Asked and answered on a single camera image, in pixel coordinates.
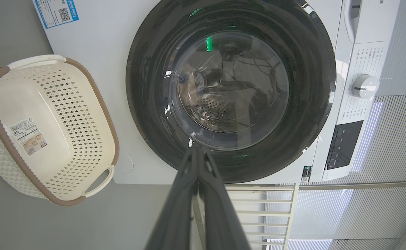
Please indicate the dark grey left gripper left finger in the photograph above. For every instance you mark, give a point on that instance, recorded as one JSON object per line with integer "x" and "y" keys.
{"x": 175, "y": 215}

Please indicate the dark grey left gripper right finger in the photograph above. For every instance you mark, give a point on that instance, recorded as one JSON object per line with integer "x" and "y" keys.
{"x": 220, "y": 218}

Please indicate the cream printed garment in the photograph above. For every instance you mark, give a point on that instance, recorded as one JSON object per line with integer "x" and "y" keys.
{"x": 187, "y": 93}

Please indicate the round glass washing machine door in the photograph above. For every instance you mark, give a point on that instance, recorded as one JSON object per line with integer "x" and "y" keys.
{"x": 147, "y": 86}

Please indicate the light blue garment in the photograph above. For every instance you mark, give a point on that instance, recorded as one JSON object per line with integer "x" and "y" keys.
{"x": 199, "y": 81}

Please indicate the basket product label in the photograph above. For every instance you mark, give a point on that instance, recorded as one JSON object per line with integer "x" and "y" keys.
{"x": 28, "y": 136}

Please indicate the cream perforated laundry basket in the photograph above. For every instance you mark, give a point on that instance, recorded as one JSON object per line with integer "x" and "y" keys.
{"x": 25, "y": 104}

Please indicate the white front-load washing machine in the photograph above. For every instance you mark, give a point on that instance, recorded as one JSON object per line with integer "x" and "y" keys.
{"x": 102, "y": 41}

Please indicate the round white filter cap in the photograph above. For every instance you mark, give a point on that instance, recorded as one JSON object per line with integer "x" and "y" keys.
{"x": 124, "y": 163}

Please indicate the small QR code sticker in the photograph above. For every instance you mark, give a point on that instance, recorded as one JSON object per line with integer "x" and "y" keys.
{"x": 306, "y": 174}

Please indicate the steel perforated washer drum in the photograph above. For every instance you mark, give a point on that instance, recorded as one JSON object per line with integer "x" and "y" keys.
{"x": 220, "y": 113}

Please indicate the dark washer control display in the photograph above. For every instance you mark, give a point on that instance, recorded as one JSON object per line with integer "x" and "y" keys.
{"x": 343, "y": 146}

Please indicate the white round control knob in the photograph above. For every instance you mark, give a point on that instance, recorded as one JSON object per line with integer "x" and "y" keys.
{"x": 365, "y": 86}

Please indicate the blue energy label sticker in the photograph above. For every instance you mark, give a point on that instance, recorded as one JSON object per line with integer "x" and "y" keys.
{"x": 55, "y": 12}

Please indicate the white detergent drawer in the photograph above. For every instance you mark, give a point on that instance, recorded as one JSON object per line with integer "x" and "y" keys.
{"x": 373, "y": 21}

